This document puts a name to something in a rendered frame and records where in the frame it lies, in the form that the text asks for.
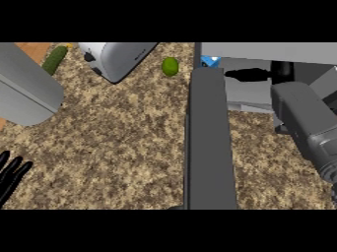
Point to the dark green cucumber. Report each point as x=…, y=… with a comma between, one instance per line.
x=53, y=60

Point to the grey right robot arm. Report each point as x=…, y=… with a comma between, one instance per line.
x=309, y=126

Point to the blue milk carton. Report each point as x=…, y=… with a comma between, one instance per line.
x=209, y=61

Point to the grey microwave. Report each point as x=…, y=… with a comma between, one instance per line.
x=272, y=50

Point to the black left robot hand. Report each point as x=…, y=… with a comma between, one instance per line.
x=1, y=183

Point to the green lime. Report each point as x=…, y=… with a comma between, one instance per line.
x=170, y=66

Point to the grey and white toaster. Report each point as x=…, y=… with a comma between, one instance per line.
x=120, y=60

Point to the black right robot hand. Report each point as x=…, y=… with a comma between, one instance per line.
x=281, y=73

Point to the large rounded grey appliance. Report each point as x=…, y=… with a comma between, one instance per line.
x=16, y=88

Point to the dark grey microwave door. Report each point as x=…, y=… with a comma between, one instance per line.
x=209, y=138

